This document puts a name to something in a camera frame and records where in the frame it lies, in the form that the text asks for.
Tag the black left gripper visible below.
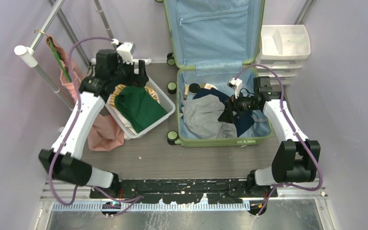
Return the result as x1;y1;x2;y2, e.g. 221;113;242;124
111;57;148;88

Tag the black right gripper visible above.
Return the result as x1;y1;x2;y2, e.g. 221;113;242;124
218;88;260;124

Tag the yellow white striped garment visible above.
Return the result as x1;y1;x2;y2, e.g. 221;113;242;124
107;84;160;104

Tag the dark green garment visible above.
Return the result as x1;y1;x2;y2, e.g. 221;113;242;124
114;86;167;133

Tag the grey garment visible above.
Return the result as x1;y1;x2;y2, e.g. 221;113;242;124
182;94;237;139

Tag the white perforated plastic basket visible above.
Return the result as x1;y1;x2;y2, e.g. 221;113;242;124
105;78;175;139

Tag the green ribbed hard-shell suitcase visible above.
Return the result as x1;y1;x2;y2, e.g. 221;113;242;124
164;0;273;147

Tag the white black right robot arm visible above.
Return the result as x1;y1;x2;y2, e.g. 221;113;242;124
218;77;321;197

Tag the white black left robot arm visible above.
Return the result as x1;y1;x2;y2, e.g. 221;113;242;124
38;49;149;198

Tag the navy blue folded garment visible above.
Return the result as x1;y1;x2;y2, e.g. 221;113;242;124
193;88;255;137

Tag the black round jar lid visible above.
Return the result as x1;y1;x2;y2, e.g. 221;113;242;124
188;83;201;95

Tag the pink cloth garment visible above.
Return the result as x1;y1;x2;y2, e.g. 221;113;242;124
46;35;125;151

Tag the white plastic drawer organizer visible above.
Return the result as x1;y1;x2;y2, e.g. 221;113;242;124
255;24;311;85

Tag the green clothes hanger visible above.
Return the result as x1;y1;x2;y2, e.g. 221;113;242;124
48;38;72;83

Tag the white and silver clothes rack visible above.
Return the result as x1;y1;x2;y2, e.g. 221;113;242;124
27;0;164;109

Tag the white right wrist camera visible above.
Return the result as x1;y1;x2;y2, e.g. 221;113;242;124
227;77;242;99

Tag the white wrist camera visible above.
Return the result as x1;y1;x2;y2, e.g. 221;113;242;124
111;38;136;65
227;77;242;99

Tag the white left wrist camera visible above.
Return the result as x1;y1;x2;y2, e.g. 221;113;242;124
111;38;136;65

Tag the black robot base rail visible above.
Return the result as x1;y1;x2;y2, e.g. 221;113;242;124
90;175;278;215

